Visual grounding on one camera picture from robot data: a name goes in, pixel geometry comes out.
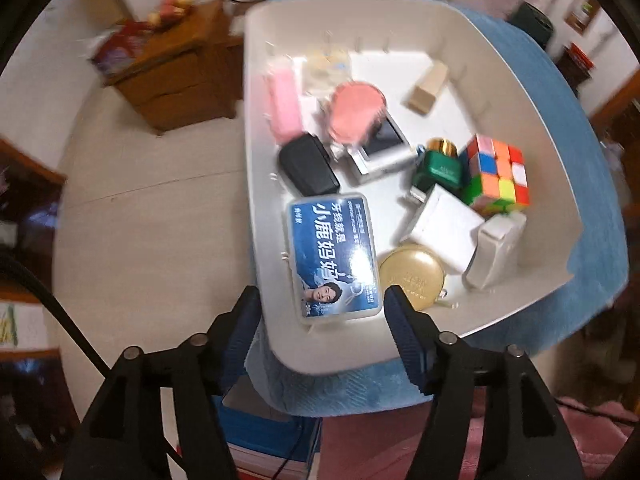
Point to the red printed box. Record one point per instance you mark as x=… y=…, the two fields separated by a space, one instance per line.
x=117 y=52

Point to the white plastic bin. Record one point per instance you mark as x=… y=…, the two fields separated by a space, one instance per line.
x=395 y=65

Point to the black charger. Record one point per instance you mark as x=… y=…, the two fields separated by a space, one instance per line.
x=307 y=165

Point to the white device with screen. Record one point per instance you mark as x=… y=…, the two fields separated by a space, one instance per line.
x=385 y=145

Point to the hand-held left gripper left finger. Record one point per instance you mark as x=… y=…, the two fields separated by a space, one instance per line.
x=240 y=340

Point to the dark wooden shelf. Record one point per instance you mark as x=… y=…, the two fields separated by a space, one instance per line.
x=25 y=185

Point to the beige block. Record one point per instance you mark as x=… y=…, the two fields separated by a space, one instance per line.
x=427 y=87

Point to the blue blanket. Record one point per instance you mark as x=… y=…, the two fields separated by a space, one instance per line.
x=575 y=125

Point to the gold round tin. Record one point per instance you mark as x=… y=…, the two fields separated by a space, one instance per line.
x=410 y=275

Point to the blue-labelled clear floss box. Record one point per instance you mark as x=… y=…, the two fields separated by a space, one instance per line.
x=330 y=250

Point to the pink cloth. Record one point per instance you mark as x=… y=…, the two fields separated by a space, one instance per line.
x=365 y=440

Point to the clear plastic packet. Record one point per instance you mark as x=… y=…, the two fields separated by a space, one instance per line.
x=325 y=72

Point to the colourful puzzle cube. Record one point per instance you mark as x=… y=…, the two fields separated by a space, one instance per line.
x=495 y=175

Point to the pink round compact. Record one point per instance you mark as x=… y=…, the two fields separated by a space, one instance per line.
x=355 y=110

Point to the wooden cabinet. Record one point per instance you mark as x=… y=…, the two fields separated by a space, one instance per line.
x=175 y=70

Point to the brown basket with red items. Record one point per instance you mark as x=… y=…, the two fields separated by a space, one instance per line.
x=575 y=67

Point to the blue white box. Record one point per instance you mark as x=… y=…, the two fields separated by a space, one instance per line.
x=265 y=440

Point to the pile of fruit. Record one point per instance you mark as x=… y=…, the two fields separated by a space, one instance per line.
x=175 y=5

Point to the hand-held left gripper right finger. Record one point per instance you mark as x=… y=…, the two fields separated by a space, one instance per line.
x=407 y=340

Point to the green bottle with gold cap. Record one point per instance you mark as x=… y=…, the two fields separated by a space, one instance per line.
x=440 y=170

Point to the small pink box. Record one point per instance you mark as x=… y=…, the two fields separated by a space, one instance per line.
x=285 y=105

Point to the white rectangular case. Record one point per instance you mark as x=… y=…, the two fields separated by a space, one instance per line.
x=495 y=250

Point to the white cube charger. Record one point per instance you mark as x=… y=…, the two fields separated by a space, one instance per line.
x=445 y=225

